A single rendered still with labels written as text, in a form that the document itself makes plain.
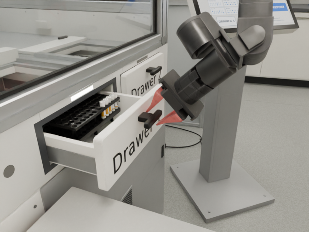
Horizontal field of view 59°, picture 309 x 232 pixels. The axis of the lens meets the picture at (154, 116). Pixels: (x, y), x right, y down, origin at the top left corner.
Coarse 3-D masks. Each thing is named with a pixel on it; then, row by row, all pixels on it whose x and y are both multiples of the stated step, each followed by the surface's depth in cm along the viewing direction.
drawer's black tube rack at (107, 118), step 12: (96, 96) 68; (72, 108) 62; (84, 108) 62; (60, 120) 56; (72, 120) 57; (96, 120) 63; (108, 120) 65; (48, 132) 59; (60, 132) 58; (72, 132) 56; (84, 132) 58; (96, 132) 63
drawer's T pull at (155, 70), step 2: (158, 66) 88; (160, 66) 88; (148, 68) 86; (150, 68) 86; (152, 68) 86; (154, 68) 87; (156, 68) 86; (158, 68) 86; (160, 68) 88; (146, 70) 86; (148, 70) 86; (150, 70) 85; (152, 70) 84; (154, 70) 84; (156, 70) 85; (158, 70) 86; (148, 72) 86; (150, 72) 83; (152, 72) 83; (154, 72) 84; (156, 72) 85; (150, 74) 83; (152, 74) 83; (154, 74) 84
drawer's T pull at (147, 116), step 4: (144, 112) 57; (156, 112) 57; (160, 112) 58; (140, 116) 56; (144, 116) 55; (148, 116) 55; (152, 116) 55; (156, 116) 56; (140, 120) 56; (144, 120) 55; (148, 120) 54; (152, 120) 54; (156, 120) 56; (144, 124) 53; (148, 124) 53; (152, 124) 54; (148, 128) 53
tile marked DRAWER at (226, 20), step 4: (228, 16) 119; (232, 16) 120; (220, 20) 117; (224, 20) 118; (228, 20) 118; (232, 20) 119; (220, 24) 117; (224, 24) 117; (228, 24) 118; (232, 24) 118; (236, 24) 119
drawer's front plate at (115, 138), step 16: (144, 96) 61; (128, 112) 53; (112, 128) 47; (128, 128) 53; (144, 128) 60; (96, 144) 45; (112, 144) 48; (128, 144) 54; (144, 144) 62; (96, 160) 46; (112, 160) 49; (128, 160) 55; (112, 176) 50
